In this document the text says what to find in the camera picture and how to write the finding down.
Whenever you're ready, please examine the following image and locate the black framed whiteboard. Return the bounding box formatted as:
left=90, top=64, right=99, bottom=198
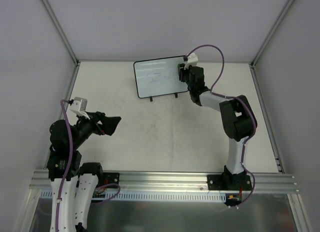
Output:
left=133, top=55, right=188, bottom=100

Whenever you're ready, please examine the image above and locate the green whiteboard eraser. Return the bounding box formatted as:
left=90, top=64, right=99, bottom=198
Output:
left=178, top=63, right=185, bottom=70

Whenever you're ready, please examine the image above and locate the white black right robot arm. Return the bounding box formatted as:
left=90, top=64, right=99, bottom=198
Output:
left=178, top=63, right=258, bottom=191

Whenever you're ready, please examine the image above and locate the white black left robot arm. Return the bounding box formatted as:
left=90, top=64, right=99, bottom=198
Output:
left=47, top=111, right=121, bottom=232

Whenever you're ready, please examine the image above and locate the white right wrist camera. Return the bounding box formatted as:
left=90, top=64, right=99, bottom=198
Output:
left=184, top=52, right=199, bottom=70

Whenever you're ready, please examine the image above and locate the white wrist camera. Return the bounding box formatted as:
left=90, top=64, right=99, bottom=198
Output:
left=184, top=52, right=199, bottom=70
left=69, top=97, right=90, bottom=120

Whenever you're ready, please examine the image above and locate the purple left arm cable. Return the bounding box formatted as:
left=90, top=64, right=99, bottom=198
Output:
left=56, top=98, right=121, bottom=232

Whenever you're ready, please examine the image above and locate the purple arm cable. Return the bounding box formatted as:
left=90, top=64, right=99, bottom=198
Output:
left=186, top=43, right=258, bottom=210
left=56, top=98, right=121, bottom=232

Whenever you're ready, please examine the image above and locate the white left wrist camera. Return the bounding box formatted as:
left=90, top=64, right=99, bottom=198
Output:
left=69, top=97, right=90, bottom=120

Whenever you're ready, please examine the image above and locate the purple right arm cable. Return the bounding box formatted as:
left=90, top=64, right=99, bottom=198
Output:
left=186, top=43, right=258, bottom=210

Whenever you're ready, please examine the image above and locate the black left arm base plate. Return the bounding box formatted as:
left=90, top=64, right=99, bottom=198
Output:
left=100, top=172, right=120, bottom=190

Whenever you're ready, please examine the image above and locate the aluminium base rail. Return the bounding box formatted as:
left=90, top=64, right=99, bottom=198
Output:
left=29, top=168, right=300, bottom=194

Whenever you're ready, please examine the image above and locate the white slotted cable duct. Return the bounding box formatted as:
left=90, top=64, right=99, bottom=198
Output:
left=39, top=190, right=227, bottom=202

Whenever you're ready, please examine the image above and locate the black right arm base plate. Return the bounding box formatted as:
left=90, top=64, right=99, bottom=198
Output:
left=206, top=174, right=253, bottom=191

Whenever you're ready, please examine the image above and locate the aluminium corner frame post right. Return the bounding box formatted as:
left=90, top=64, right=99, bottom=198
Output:
left=250, top=0, right=296, bottom=67

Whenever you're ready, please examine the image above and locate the aluminium corner frame post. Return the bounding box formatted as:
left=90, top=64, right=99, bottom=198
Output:
left=39, top=0, right=79, bottom=66
left=250, top=0, right=296, bottom=67

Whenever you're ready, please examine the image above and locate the aluminium corner frame post left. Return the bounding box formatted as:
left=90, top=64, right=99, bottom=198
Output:
left=39, top=0, right=79, bottom=66

